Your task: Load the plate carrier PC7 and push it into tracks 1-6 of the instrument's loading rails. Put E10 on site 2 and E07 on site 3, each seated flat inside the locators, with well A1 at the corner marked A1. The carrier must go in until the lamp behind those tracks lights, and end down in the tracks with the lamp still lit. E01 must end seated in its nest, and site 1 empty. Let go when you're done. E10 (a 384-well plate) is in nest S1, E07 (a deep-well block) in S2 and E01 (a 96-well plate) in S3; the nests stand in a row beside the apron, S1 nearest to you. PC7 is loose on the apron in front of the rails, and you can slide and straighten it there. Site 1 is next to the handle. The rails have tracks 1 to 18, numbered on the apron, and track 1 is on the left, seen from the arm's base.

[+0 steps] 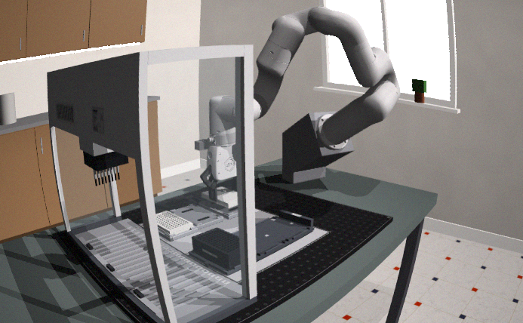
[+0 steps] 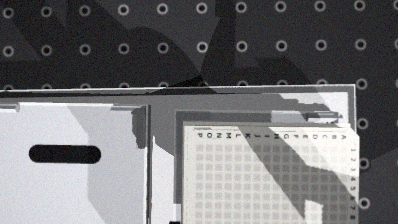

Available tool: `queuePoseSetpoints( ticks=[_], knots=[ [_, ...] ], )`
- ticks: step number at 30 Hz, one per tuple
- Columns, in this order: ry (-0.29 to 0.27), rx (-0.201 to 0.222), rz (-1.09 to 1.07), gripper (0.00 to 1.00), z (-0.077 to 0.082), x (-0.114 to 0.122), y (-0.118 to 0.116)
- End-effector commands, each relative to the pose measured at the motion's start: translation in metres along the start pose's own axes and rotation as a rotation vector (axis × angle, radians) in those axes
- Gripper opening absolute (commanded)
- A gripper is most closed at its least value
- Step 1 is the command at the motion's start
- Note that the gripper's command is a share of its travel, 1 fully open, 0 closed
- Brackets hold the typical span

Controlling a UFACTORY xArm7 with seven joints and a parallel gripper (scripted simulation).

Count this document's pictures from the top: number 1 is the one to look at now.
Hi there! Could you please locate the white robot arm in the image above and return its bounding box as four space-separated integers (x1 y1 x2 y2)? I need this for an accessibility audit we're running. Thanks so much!
254 6 401 149

